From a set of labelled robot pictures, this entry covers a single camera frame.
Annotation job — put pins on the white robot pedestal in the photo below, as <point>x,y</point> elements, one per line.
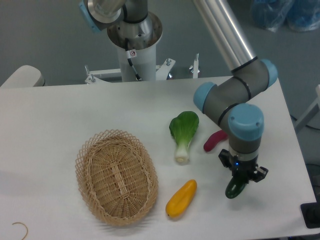
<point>135,45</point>

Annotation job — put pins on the black device at table edge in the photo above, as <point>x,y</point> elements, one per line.
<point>311,214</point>

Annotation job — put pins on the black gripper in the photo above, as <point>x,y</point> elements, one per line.
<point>243,164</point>

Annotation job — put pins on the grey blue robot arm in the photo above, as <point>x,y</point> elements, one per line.
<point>227,104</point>

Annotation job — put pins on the white chair armrest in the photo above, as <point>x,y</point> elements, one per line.
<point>25,76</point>

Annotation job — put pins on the dark green cucumber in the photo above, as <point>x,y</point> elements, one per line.
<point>235,187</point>

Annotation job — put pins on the purple sweet potato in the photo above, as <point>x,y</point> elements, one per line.
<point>214,139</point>

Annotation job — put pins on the green bok choy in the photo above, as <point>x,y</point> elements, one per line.
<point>183,128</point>

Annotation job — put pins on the woven wicker basket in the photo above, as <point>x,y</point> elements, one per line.
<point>116,177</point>

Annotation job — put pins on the yellow mango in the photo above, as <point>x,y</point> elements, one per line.
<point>181,200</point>

